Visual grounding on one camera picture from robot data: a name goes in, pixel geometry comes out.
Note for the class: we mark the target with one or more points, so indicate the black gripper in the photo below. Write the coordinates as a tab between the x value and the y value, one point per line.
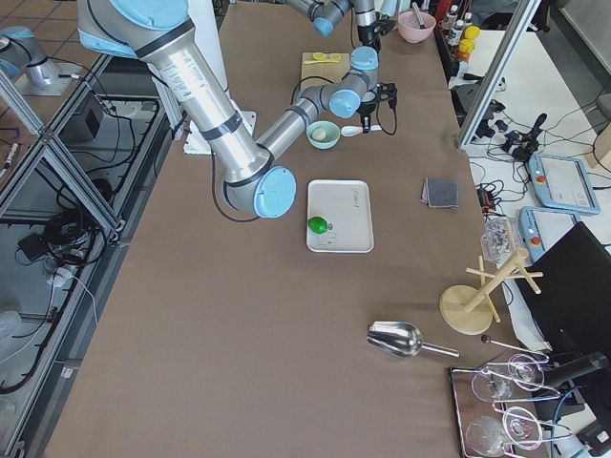
366	111
368	34

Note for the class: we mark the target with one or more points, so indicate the white ceramic spoon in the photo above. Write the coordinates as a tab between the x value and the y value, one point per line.
349	131

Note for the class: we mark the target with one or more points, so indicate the white steamed bun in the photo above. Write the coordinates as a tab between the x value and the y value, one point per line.
319	135

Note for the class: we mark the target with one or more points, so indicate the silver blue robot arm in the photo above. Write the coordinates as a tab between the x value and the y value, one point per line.
326	15
180	40

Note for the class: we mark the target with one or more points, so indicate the pink mixing bowl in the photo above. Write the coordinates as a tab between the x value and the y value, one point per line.
409	27

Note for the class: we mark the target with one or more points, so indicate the mint green bowl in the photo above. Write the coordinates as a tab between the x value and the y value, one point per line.
332	130

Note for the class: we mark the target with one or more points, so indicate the lemon slice stack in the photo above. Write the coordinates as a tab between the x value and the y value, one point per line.
333	57

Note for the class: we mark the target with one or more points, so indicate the wooden cutting board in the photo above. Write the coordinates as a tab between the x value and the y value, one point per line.
320	73

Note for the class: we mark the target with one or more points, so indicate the yellow plastic knife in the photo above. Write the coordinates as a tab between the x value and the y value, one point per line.
323	61

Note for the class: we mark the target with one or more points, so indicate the white rabbit print tray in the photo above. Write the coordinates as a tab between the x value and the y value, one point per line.
345	204

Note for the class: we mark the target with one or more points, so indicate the grey folded cloth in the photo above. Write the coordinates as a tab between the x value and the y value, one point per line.
439	193

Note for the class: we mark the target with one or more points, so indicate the green lime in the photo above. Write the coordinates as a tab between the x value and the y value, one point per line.
317	225

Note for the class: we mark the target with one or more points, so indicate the clear glass jar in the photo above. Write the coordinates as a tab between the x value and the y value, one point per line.
500	239

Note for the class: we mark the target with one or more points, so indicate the blue teach pendant lower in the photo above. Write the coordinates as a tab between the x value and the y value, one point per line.
542	228

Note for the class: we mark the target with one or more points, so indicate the blue teach pendant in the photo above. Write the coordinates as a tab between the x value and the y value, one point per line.
542	228
562	183

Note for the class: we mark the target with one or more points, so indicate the blue teach pendant upper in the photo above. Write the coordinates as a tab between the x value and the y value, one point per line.
562	183

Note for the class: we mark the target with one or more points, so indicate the wooden mug tree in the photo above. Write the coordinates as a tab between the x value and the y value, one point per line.
471	311

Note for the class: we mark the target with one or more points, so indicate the metal scoop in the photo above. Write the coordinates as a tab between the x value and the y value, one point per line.
403	339

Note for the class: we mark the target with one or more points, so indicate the black monitor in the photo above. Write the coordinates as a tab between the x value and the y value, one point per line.
572	311

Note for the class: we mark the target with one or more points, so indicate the aluminium frame post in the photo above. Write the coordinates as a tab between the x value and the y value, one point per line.
525	10

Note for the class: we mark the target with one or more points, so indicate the wire glass rack tray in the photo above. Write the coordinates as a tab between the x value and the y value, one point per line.
495	408

